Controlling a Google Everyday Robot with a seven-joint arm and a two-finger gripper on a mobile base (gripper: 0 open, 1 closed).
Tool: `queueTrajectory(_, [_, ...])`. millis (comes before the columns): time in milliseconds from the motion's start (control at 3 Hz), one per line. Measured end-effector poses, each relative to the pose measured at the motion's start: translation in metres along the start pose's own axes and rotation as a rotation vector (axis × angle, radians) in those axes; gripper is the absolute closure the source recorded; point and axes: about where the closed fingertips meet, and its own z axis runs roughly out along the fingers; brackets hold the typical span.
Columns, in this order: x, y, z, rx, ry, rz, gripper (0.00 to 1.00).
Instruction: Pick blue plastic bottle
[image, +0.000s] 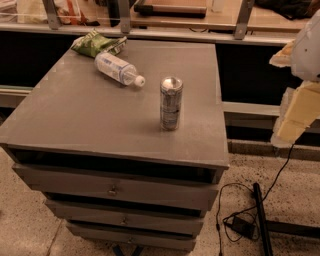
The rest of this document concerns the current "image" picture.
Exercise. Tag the green chip bag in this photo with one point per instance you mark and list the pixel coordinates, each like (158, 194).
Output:
(94, 43)

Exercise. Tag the grey drawer cabinet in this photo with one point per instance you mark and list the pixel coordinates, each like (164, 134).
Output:
(77, 118)

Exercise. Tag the metal railing frame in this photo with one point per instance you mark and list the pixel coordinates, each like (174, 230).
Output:
(226, 20)

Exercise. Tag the black power adapter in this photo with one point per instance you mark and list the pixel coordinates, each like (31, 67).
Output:
(242, 227)

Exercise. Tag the clear plastic water bottle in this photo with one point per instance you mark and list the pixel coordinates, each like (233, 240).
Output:
(118, 69)

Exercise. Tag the top grey drawer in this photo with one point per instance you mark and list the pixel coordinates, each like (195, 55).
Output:
(123, 187)

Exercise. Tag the silver drink can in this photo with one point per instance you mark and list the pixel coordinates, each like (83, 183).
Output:
(171, 89)

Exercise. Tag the middle grey drawer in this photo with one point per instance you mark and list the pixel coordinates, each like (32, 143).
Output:
(122, 217)

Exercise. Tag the bottom grey drawer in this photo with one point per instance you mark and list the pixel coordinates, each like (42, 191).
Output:
(132, 237)

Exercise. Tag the black floor bar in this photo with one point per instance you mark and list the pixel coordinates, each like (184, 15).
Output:
(267, 248)

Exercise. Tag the grey drawer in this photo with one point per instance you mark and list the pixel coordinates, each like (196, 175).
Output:
(132, 237)
(123, 187)
(122, 217)

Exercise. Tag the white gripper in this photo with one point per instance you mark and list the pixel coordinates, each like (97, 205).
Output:
(308, 53)

